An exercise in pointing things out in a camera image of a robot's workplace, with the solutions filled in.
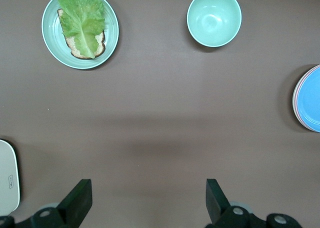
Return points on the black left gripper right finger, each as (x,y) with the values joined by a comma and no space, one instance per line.
(220,208)

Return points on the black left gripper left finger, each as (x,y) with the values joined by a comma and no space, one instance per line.
(75,205)

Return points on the pink shallow plate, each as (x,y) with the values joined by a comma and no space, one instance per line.
(296,105)

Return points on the blue shallow plate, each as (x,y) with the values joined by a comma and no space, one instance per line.
(311,100)

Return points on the beige shallow plate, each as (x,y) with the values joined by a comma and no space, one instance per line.
(293,103)

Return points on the brown table cover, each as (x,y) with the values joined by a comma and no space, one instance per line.
(150,100)

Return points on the toasted bread slice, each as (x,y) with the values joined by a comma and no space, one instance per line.
(70,45)

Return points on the green plate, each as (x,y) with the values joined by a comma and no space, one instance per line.
(111,38)

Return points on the green lettuce leaf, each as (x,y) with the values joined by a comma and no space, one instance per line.
(82,18)

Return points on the green deep bowl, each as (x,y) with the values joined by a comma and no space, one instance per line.
(213,18)

